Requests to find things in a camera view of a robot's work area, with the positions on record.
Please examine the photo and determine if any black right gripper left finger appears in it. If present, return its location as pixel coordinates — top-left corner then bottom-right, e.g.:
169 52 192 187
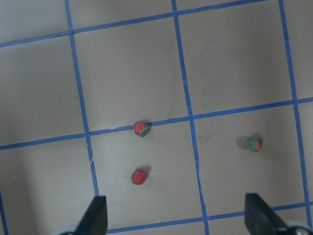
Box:
74 196 108 235

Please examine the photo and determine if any red strawberry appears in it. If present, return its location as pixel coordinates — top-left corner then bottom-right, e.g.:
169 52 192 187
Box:
134 122 149 138
131 169 148 185
246 138 263 152

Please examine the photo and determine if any red strawberry on tape line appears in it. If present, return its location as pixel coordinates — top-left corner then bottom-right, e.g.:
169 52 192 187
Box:
134 122 149 138

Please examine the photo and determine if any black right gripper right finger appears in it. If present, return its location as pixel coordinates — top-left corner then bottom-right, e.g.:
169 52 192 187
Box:
245 193 288 235

